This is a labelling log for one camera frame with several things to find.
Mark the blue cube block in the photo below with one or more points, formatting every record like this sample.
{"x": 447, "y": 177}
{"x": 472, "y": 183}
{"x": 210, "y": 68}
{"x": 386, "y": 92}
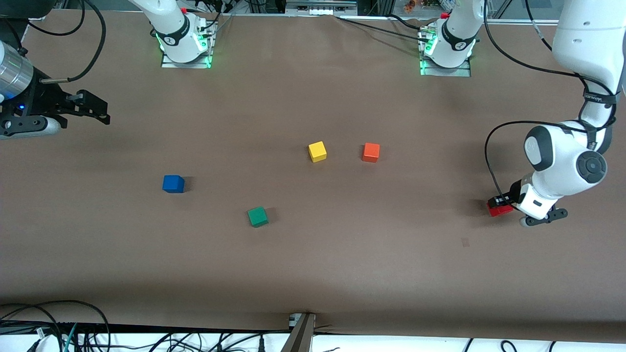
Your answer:
{"x": 172, "y": 184}

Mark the silver table edge rail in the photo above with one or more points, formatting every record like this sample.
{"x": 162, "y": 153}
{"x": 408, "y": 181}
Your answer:
{"x": 523, "y": 21}

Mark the brown paper table cover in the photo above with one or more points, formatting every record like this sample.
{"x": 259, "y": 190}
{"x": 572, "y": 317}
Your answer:
{"x": 313, "y": 269}

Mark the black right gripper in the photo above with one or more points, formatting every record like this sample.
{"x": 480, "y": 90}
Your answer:
{"x": 43, "y": 98}

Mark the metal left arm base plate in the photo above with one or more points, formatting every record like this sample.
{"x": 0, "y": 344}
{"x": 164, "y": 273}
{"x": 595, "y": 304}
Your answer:
{"x": 464, "y": 72}

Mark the yellow cube block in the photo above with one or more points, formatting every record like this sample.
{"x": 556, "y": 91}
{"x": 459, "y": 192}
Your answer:
{"x": 317, "y": 152}

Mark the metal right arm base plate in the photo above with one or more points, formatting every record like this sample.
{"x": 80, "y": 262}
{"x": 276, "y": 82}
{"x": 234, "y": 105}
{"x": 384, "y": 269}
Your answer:
{"x": 168, "y": 64}

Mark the green cube block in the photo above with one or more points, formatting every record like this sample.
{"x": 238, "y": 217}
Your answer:
{"x": 257, "y": 217}

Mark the orange cube block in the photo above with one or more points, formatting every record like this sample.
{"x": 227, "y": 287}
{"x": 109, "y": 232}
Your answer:
{"x": 370, "y": 152}

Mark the red cube block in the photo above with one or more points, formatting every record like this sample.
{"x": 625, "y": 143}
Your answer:
{"x": 499, "y": 211}

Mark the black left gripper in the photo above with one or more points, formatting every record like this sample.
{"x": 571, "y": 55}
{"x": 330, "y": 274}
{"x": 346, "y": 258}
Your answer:
{"x": 513, "y": 191}

